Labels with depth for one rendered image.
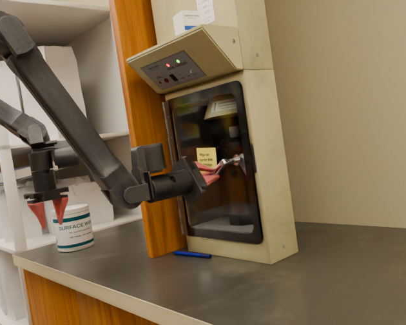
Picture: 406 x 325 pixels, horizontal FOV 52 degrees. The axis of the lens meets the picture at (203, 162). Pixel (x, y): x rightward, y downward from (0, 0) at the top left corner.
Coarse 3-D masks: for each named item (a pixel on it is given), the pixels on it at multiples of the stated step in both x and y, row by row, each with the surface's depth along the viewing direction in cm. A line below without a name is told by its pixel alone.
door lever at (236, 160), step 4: (236, 156) 102; (224, 160) 99; (228, 160) 100; (232, 160) 101; (236, 160) 102; (220, 164) 99; (224, 164) 99; (236, 164) 103; (216, 168) 101; (220, 168) 100; (212, 172) 103; (216, 172) 102; (220, 172) 102
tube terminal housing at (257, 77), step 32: (160, 0) 118; (192, 0) 108; (224, 0) 100; (256, 0) 103; (160, 32) 120; (256, 32) 102; (256, 64) 102; (256, 96) 101; (256, 128) 100; (256, 160) 100; (288, 192) 107; (288, 224) 106; (224, 256) 113; (256, 256) 104; (288, 256) 105
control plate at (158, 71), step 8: (176, 56) 102; (184, 56) 101; (152, 64) 110; (160, 64) 108; (176, 64) 105; (184, 64) 104; (192, 64) 102; (144, 72) 114; (152, 72) 113; (160, 72) 111; (168, 72) 110; (176, 72) 108; (192, 72) 105; (200, 72) 104; (152, 80) 116; (160, 80) 114; (184, 80) 109; (160, 88) 118
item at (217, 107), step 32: (192, 96) 112; (224, 96) 103; (192, 128) 114; (224, 128) 104; (192, 160) 116; (224, 192) 108; (256, 192) 100; (192, 224) 120; (224, 224) 109; (256, 224) 101
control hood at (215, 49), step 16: (192, 32) 93; (208, 32) 92; (224, 32) 95; (160, 48) 103; (176, 48) 100; (192, 48) 98; (208, 48) 95; (224, 48) 95; (144, 64) 112; (208, 64) 100; (224, 64) 97; (240, 64) 98; (144, 80) 118; (192, 80) 108; (208, 80) 107
